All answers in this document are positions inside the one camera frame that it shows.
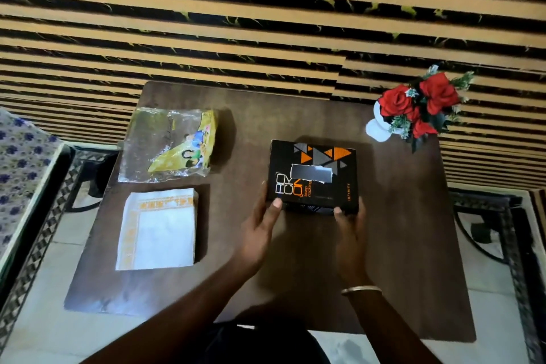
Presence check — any person's right hand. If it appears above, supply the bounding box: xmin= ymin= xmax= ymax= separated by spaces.
xmin=333 ymin=196 xmax=371 ymax=287

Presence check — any person's left hand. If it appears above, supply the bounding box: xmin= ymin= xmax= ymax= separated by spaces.
xmin=232 ymin=181 xmax=283 ymax=276

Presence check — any black box with orange triangles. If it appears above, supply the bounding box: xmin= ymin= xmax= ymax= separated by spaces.
xmin=266 ymin=140 xmax=359 ymax=216

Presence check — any person's left forearm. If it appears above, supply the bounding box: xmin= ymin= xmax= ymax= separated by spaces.
xmin=79 ymin=258 xmax=253 ymax=364

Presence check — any person's right forearm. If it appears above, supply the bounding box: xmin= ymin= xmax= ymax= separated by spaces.
xmin=344 ymin=282 xmax=444 ymax=364

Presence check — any brown wooden table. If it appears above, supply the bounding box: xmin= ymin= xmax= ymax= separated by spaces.
xmin=64 ymin=80 xmax=477 ymax=343

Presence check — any silver bangle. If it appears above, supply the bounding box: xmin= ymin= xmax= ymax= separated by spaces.
xmin=341 ymin=286 xmax=383 ymax=296

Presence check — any white vase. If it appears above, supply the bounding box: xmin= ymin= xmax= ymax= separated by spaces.
xmin=365 ymin=100 xmax=404 ymax=143

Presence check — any white folded cloth orange border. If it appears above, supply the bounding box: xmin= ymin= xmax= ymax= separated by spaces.
xmin=115 ymin=188 xmax=199 ymax=271

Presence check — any clear yellow plastic bag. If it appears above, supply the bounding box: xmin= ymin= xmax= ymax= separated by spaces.
xmin=118 ymin=107 xmax=219 ymax=183

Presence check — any person's dark clothing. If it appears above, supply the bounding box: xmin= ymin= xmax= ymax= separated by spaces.
xmin=188 ymin=320 xmax=331 ymax=364

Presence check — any red artificial rose bouquet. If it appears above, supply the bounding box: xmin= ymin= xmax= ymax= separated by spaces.
xmin=378 ymin=64 xmax=475 ymax=154

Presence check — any black metal stand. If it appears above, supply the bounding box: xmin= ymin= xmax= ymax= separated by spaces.
xmin=449 ymin=189 xmax=534 ymax=266
xmin=64 ymin=150 xmax=120 ymax=213

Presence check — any blue floral patterned mattress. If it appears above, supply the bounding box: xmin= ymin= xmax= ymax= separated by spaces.
xmin=0 ymin=107 xmax=65 ymax=262

